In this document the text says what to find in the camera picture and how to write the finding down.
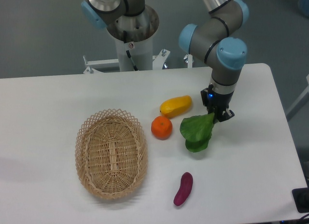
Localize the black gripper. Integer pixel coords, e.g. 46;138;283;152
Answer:
200;84;235;123

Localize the green bok choy vegetable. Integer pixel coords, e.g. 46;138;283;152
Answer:
180;113;214;153

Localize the purple sweet potato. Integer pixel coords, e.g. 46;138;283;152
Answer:
173;172;194;206

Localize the white frame at right edge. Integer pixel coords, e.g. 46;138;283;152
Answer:
285;75;309;122

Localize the black cable on pedestal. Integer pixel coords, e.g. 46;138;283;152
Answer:
123;30;139;71

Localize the woven wicker basket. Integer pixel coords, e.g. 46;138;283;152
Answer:
75;109;148;200

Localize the orange tangerine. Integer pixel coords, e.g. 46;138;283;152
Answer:
151;116;173;140

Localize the black device at table edge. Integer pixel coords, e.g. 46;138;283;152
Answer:
292;187;309;213

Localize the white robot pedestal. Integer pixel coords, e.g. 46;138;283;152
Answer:
81;1;170;73

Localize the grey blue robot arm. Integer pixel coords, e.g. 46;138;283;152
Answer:
81;0;249;122

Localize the yellow mango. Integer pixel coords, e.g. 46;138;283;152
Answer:
160;95;192;118

